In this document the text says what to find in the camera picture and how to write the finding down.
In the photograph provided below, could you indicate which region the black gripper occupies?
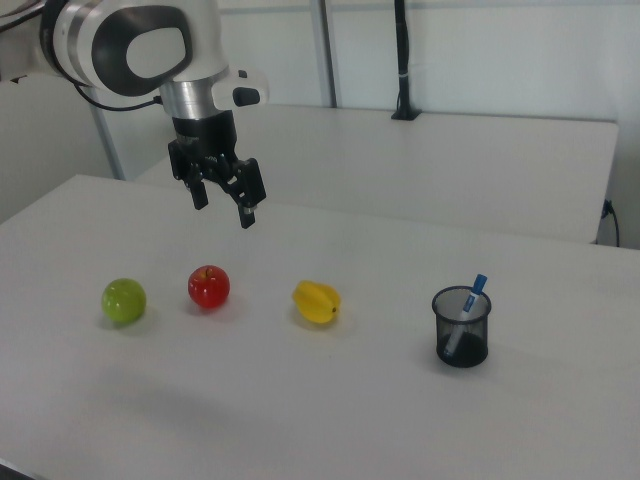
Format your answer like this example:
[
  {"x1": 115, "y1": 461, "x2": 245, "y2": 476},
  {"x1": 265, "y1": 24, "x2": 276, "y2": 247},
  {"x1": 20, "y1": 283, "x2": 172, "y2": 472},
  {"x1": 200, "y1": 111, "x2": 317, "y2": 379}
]
[{"x1": 167, "y1": 111, "x2": 268, "y2": 231}]

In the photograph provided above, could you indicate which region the blue and white marker pen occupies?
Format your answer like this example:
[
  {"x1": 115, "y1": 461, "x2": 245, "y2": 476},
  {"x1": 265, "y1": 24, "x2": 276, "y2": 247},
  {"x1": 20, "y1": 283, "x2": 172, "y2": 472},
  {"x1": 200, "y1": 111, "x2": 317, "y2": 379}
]
[{"x1": 442, "y1": 273, "x2": 490, "y2": 359}]

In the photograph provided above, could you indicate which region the black mesh pen cup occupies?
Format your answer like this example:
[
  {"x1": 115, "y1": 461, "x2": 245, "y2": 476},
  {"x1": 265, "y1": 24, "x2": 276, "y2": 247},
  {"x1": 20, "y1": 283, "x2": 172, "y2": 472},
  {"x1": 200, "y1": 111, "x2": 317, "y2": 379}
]
[{"x1": 431, "y1": 285, "x2": 493, "y2": 369}]

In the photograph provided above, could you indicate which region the red toy apple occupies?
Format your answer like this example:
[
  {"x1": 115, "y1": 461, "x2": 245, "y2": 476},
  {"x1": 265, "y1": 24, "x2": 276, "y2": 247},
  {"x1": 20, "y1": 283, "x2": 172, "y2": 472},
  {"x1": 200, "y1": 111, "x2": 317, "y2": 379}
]
[{"x1": 187, "y1": 264, "x2": 232, "y2": 310}]

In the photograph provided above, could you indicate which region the yellow toy starfruit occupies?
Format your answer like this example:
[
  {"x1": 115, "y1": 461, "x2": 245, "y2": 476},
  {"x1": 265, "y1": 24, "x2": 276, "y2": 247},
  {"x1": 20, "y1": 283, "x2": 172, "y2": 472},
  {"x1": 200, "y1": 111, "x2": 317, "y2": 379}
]
[{"x1": 291, "y1": 280, "x2": 343, "y2": 326}]

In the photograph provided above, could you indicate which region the green toy apple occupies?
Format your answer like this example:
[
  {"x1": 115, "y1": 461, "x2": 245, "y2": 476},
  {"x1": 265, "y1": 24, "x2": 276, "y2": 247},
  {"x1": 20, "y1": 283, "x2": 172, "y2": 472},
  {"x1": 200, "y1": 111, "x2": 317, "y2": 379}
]
[{"x1": 101, "y1": 277, "x2": 148, "y2": 326}]

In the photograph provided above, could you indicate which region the black pole with clamp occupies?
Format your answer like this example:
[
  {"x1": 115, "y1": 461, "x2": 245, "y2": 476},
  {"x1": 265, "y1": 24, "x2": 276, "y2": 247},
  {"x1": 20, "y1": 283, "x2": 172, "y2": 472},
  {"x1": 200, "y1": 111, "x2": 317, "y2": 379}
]
[{"x1": 390, "y1": 0, "x2": 423, "y2": 122}]

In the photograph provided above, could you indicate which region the white side table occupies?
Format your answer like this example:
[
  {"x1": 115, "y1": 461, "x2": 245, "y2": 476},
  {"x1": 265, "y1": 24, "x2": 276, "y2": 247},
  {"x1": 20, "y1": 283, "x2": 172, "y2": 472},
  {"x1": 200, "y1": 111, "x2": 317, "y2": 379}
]
[{"x1": 134, "y1": 103, "x2": 621, "y2": 246}]

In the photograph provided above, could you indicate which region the grey aluminium partition post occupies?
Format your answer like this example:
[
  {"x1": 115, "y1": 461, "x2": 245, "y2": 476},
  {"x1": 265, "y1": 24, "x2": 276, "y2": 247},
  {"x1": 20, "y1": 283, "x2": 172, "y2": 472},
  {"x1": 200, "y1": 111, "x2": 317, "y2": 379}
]
[
  {"x1": 313, "y1": 0, "x2": 339, "y2": 108},
  {"x1": 91, "y1": 102, "x2": 126, "y2": 181}
]

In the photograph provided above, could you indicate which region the black wall cable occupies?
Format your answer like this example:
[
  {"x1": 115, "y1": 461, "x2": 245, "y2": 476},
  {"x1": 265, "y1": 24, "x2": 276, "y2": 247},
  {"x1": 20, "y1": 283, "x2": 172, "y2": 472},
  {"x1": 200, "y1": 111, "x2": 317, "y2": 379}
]
[{"x1": 601, "y1": 198, "x2": 622, "y2": 247}]

